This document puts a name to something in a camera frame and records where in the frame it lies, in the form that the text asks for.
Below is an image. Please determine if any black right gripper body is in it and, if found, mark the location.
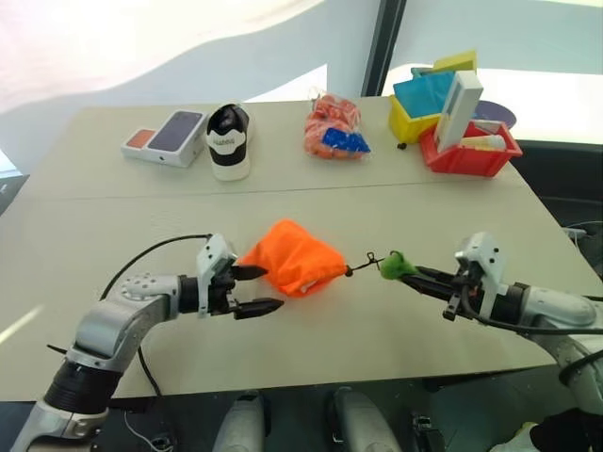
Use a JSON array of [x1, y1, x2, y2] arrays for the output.
[[442, 268, 481, 322]]

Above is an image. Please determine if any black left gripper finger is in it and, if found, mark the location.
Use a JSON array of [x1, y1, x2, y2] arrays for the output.
[[233, 264, 270, 283], [234, 297, 285, 322]]

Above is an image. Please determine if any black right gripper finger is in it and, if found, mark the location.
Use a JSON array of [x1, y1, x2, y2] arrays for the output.
[[399, 274, 457, 299], [413, 266, 461, 284]]

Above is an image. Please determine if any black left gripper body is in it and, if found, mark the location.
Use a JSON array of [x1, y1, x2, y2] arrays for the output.
[[209, 263, 241, 317]]

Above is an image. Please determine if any green fuzzy cord tassel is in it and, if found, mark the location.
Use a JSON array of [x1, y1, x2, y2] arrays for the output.
[[379, 250, 419, 281]]

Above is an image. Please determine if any orange drawstring pouch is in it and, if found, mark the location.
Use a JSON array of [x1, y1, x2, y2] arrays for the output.
[[236, 218, 349, 299]]

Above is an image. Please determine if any black pouch drawstring cord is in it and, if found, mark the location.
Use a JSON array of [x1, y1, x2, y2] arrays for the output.
[[345, 252, 383, 277]]

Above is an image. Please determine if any cream tube with cap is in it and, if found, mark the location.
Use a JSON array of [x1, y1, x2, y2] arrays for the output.
[[460, 134, 506, 151]]

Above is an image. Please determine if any red plastic bin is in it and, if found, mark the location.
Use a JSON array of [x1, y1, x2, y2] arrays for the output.
[[418, 121, 524, 180]]

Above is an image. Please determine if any grey rounded robot leg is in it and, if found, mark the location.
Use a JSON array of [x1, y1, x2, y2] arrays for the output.
[[218, 390, 270, 452], [326, 386, 402, 452]]

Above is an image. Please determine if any black and white sneaker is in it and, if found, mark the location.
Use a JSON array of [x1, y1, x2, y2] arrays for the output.
[[204, 103, 253, 183]]

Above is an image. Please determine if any yellow plastic bin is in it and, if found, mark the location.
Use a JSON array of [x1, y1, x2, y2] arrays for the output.
[[388, 67, 478, 145]]

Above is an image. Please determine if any white box with phone print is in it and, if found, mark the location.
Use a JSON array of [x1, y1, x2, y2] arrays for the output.
[[146, 109, 209, 169]]

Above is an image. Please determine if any white card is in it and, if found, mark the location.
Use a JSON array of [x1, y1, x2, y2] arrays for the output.
[[472, 119, 504, 137]]

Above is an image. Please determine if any tall white grey box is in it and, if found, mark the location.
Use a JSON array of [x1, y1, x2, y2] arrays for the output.
[[433, 70, 485, 153]]

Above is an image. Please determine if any clear bag of orange items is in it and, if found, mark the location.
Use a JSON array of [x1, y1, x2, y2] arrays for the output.
[[302, 88, 372, 162]]

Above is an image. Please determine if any purple round disc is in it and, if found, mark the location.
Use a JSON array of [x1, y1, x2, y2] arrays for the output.
[[472, 99, 518, 128]]

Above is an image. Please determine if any yellow block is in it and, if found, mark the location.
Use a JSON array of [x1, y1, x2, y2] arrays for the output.
[[432, 49, 479, 73]]

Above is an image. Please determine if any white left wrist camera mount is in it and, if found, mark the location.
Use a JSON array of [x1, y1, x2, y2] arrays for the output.
[[195, 233, 239, 320]]

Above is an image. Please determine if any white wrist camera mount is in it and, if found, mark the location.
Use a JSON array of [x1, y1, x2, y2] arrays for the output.
[[453, 231, 508, 321], [195, 233, 239, 320]]

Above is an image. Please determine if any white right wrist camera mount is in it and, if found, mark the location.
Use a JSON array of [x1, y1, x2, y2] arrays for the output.
[[453, 231, 508, 321]]

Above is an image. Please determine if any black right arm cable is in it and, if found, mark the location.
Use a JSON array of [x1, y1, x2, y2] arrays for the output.
[[461, 284, 603, 337]]

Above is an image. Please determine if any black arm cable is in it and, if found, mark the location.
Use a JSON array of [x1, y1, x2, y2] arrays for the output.
[[461, 284, 603, 337], [98, 233, 213, 425]]

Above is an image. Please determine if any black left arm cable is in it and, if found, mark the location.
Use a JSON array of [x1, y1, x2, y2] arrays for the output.
[[98, 233, 213, 425]]

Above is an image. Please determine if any dark window post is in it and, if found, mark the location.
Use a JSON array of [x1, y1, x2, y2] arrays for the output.
[[359, 0, 407, 98]]

